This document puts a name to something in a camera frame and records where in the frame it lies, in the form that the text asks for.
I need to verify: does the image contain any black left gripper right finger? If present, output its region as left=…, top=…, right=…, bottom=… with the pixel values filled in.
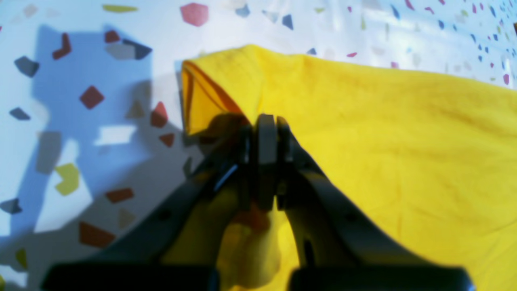
left=256, top=114, right=472, bottom=291

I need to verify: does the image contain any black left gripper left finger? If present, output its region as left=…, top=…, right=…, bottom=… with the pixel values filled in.
left=41, top=124, right=257, bottom=291

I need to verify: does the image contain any yellow T-shirt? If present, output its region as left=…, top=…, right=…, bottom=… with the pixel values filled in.
left=181, top=45, right=517, bottom=291

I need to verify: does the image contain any terrazzo pattern table cloth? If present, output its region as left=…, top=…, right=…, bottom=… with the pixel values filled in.
left=1, top=0, right=516, bottom=291

